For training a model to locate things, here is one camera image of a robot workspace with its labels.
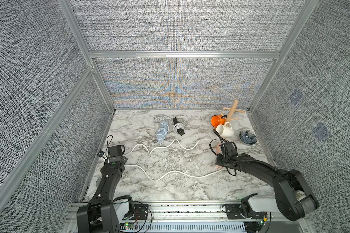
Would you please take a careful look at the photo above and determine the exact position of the orange mug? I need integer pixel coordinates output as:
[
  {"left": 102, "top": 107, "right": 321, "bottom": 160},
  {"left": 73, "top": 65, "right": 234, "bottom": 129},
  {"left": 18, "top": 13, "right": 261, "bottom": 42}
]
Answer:
[{"left": 211, "top": 115, "right": 227, "bottom": 128}]

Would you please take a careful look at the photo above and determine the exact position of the silver cylinder on table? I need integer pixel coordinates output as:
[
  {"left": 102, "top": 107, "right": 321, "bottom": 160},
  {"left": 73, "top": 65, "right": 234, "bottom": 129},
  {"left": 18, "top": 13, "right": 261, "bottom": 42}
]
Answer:
[{"left": 96, "top": 177, "right": 102, "bottom": 187}]

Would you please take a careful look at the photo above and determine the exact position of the aluminium front rail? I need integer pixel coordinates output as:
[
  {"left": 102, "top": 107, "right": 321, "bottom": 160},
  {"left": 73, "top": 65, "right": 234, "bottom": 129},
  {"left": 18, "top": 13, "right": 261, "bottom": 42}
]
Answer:
[{"left": 61, "top": 200, "right": 316, "bottom": 233}]

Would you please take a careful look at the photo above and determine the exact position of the pink power strip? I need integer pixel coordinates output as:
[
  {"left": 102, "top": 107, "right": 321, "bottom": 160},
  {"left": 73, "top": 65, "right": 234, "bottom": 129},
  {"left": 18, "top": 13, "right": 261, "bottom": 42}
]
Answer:
[{"left": 215, "top": 143, "right": 224, "bottom": 168}]

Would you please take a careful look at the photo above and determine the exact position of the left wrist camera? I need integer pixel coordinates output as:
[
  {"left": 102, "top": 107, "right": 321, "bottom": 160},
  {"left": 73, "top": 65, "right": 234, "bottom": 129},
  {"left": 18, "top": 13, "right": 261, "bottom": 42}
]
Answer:
[{"left": 97, "top": 150, "right": 105, "bottom": 158}]

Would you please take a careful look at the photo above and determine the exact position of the white mug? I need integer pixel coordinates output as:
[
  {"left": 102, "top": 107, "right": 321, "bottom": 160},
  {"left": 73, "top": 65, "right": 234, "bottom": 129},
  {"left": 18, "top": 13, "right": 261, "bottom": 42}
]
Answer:
[{"left": 215, "top": 122, "right": 234, "bottom": 138}]

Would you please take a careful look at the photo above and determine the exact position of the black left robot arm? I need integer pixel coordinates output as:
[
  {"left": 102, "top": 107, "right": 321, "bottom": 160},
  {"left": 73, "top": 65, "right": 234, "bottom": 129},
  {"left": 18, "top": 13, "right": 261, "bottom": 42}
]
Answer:
[{"left": 76, "top": 145, "right": 135, "bottom": 233}]

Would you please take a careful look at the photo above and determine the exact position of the white cord of pink strip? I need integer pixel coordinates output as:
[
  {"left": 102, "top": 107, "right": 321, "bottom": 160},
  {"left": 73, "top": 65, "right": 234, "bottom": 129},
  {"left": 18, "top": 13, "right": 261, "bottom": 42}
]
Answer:
[{"left": 123, "top": 138, "right": 224, "bottom": 182}]

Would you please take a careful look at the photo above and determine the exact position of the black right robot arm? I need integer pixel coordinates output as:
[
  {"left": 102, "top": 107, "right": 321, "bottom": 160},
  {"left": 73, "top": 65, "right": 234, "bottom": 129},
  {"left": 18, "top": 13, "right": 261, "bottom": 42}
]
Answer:
[{"left": 214, "top": 142, "right": 319, "bottom": 221}]

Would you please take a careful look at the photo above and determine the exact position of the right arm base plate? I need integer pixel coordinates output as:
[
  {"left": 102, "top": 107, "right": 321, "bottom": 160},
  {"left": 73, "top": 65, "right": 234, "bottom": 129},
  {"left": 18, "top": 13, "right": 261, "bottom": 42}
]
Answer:
[{"left": 221, "top": 203, "right": 267, "bottom": 220}]

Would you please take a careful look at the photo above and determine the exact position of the wooden mug tree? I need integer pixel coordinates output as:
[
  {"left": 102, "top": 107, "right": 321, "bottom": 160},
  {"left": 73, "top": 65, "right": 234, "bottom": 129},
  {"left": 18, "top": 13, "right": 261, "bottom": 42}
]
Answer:
[{"left": 223, "top": 100, "right": 245, "bottom": 122}]

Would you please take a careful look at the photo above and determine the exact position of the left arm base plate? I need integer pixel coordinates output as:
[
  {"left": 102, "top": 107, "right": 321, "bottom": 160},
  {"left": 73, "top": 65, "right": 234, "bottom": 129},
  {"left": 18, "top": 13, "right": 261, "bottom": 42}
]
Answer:
[{"left": 123, "top": 203, "right": 149, "bottom": 221}]

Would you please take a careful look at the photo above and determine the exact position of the black power strip white cord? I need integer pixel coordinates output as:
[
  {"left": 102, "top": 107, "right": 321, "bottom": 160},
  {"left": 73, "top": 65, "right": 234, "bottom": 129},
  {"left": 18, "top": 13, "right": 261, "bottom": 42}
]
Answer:
[{"left": 169, "top": 117, "right": 189, "bottom": 136}]

